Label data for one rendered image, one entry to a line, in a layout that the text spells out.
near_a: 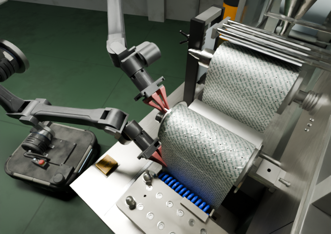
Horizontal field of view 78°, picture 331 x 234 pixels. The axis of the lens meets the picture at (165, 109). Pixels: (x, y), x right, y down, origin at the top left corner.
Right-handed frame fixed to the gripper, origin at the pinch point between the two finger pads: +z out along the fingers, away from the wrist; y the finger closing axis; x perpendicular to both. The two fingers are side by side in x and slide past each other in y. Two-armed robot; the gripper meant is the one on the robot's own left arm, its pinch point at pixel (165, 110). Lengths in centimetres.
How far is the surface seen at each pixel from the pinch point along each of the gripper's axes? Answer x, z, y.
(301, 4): 23, 2, -65
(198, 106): 1.5, 6.4, -10.5
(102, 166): -39.0, 5.0, 19.4
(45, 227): -142, 23, 62
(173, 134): 6.4, 5.9, 6.9
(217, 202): 1.9, 32.4, 6.9
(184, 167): 0.0, 17.5, 7.4
